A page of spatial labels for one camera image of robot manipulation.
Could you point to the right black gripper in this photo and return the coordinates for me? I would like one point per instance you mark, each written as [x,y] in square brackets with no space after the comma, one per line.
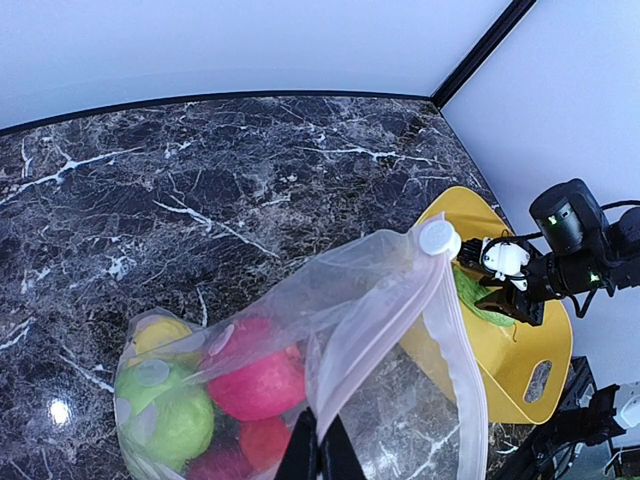
[577,277]

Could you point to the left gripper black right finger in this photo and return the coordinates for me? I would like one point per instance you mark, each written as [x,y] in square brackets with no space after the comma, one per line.
[338,459]

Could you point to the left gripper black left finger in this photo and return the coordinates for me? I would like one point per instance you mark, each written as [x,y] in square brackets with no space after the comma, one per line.
[300,460]

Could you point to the green bitter gourd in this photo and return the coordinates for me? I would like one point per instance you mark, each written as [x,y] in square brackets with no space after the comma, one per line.
[470,291]

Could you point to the yellow plastic basket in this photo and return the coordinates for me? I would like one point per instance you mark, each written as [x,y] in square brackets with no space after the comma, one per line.
[524,368]

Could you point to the red pomegranate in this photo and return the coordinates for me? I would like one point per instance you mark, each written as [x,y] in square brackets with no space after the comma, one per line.
[265,388]

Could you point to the clear zip top bag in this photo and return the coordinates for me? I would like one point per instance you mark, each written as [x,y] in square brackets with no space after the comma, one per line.
[380,330]

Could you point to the green apple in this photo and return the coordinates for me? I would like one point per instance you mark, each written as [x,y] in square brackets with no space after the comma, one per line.
[168,418]

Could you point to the yellow bell pepper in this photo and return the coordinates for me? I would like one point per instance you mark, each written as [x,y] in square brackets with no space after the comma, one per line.
[155,331]

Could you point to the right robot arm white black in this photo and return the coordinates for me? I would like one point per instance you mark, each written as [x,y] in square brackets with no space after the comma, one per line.
[624,257]

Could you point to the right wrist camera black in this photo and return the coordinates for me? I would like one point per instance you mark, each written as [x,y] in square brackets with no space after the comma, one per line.
[569,220]

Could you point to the right black frame post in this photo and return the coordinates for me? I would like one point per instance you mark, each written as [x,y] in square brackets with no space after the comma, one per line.
[498,31]

